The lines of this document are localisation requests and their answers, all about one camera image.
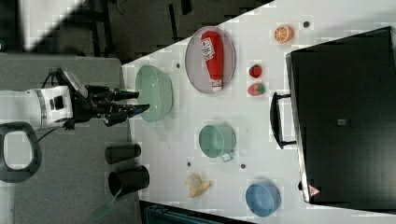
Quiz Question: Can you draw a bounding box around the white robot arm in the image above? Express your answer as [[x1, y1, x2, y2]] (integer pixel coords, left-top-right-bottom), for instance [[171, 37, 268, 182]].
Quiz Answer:
[[1, 85, 149, 183]]

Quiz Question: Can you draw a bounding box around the green metal pot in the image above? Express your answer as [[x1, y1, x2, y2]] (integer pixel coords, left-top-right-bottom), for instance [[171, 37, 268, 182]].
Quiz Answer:
[[199, 124, 236, 162]]

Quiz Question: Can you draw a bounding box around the red ketchup bottle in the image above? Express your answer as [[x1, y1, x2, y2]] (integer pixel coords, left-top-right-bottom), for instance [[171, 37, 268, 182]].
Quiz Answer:
[[201, 31, 224, 92]]

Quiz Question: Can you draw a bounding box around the blue crate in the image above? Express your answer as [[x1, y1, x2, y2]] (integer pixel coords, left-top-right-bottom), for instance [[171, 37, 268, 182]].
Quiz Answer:
[[139, 201, 252, 224]]

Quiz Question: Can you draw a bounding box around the small black cylinder cup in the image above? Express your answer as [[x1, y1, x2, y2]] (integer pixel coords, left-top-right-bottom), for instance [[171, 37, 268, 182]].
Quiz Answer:
[[105, 144, 141, 164]]

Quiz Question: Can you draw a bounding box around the grey oval plate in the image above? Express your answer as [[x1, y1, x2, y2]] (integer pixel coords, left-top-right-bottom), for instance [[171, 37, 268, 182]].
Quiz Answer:
[[185, 26, 235, 94]]

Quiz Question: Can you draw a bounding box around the large black cylinder cup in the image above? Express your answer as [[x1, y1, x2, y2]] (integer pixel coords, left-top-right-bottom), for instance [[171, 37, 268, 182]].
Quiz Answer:
[[108, 165, 149, 196]]

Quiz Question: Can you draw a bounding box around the orange half toy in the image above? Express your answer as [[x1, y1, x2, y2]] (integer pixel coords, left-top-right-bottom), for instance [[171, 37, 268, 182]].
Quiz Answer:
[[274, 25, 294, 44]]

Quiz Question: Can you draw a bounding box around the green spatula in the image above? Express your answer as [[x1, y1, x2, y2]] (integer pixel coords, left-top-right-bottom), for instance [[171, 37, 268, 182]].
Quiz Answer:
[[91, 189, 121, 219]]

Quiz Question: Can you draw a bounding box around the red strawberry toy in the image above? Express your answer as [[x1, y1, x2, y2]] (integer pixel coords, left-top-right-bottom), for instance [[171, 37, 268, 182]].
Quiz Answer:
[[248, 64, 262, 78]]

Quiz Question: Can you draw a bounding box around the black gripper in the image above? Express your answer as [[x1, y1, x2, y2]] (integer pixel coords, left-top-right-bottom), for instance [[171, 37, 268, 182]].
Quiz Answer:
[[70, 85, 150, 127]]

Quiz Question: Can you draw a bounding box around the pink strawberry toy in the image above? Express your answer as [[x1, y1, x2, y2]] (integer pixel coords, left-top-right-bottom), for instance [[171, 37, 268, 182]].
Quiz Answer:
[[247, 83, 265, 96]]

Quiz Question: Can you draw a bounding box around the blue bowl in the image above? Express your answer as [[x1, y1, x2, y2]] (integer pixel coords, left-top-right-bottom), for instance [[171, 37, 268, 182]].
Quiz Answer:
[[245, 180, 281, 217]]

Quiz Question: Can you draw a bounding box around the black toaster oven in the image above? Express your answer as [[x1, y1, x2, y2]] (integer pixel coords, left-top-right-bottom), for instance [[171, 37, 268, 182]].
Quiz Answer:
[[286, 26, 396, 214]]

